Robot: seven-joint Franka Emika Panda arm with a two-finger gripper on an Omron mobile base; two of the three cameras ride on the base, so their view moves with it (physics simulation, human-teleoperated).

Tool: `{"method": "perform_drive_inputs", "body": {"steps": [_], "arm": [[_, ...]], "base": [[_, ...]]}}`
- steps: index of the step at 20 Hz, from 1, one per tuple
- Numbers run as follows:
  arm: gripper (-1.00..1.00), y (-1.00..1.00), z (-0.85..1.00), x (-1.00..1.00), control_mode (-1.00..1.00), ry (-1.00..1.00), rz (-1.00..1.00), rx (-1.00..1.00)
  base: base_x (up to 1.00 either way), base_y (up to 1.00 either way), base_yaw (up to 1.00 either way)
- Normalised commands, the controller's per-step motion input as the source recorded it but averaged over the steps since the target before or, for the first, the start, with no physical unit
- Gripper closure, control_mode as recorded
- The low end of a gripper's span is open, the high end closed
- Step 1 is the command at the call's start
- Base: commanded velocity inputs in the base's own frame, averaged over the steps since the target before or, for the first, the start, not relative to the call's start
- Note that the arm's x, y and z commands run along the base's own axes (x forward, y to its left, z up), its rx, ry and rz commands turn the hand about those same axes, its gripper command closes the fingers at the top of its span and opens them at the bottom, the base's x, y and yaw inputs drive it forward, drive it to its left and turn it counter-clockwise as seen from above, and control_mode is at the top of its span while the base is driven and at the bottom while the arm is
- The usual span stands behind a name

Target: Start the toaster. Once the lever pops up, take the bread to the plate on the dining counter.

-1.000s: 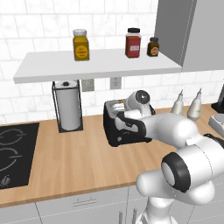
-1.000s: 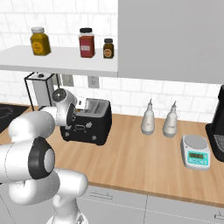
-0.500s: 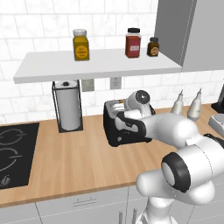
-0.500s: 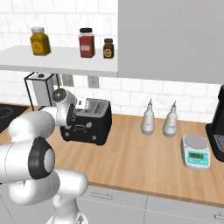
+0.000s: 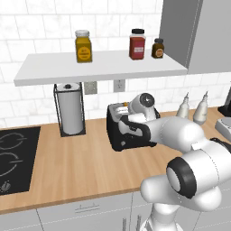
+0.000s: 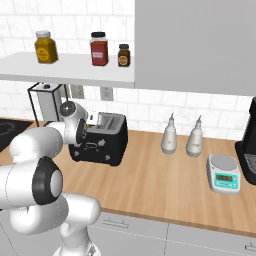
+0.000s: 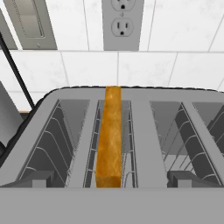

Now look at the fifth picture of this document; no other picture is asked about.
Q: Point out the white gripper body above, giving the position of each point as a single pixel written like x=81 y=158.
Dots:
x=137 y=117

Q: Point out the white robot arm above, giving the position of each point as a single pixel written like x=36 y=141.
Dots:
x=192 y=168

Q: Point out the black toaster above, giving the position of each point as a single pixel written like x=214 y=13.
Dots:
x=114 y=132

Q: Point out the white squeeze bottle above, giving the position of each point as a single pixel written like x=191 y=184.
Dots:
x=201 y=111
x=182 y=109

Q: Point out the white paper towel roll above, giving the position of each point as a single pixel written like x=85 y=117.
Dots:
x=71 y=111

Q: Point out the small brown jar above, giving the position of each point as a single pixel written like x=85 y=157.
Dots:
x=158 y=49

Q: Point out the red jar with black lid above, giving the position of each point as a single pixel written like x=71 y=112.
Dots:
x=137 y=45

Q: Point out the yellow spice jar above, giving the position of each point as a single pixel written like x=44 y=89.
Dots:
x=83 y=48

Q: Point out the grey appliance base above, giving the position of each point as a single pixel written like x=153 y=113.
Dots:
x=224 y=127

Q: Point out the black appliance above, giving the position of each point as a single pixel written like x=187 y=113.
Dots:
x=226 y=105

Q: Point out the grey cupboard door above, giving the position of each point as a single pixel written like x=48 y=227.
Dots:
x=141 y=207
x=90 y=225

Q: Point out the grey drawer front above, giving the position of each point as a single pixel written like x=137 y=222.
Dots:
x=60 y=215

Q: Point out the black hob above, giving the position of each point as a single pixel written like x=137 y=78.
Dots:
x=15 y=159

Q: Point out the grey cupboard front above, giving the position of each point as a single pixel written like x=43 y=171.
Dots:
x=18 y=222

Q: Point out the grey wall socket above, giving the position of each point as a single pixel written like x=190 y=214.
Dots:
x=90 y=87
x=119 y=86

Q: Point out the white wall shelf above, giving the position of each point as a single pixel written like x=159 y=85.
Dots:
x=99 y=67

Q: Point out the grey wall cupboard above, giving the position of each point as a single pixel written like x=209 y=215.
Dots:
x=207 y=33

